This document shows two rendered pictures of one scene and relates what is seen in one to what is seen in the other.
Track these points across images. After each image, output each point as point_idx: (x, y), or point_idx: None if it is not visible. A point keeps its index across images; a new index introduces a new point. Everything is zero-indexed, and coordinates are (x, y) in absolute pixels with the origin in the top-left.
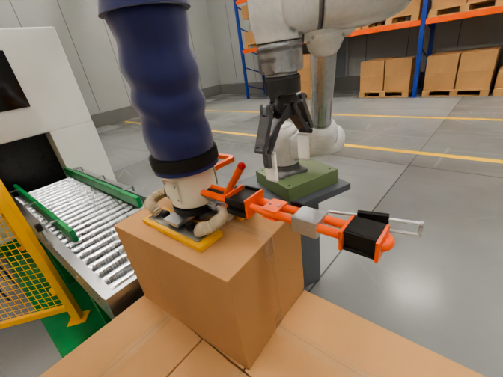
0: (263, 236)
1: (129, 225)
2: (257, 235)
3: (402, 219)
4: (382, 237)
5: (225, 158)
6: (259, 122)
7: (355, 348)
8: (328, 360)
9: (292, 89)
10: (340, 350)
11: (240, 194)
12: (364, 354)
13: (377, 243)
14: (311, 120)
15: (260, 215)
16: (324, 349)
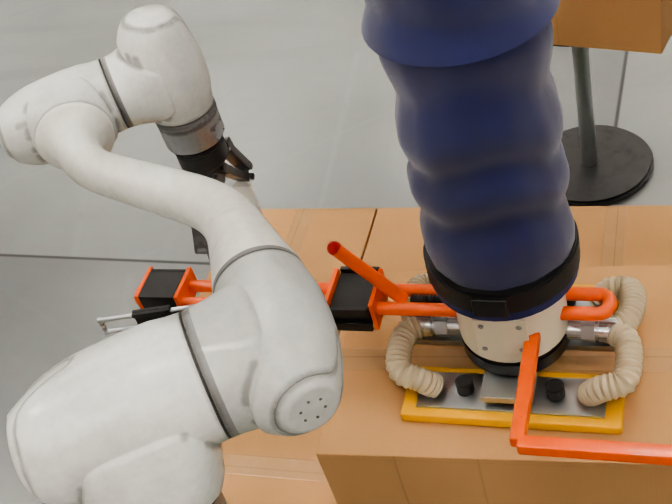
0: (349, 356)
1: (656, 277)
2: (362, 353)
3: (118, 316)
4: (144, 276)
5: (522, 415)
6: (236, 148)
7: (255, 499)
8: (291, 465)
9: None
10: (277, 486)
11: (362, 291)
12: (242, 496)
13: (150, 266)
14: (194, 243)
15: (386, 404)
16: (301, 476)
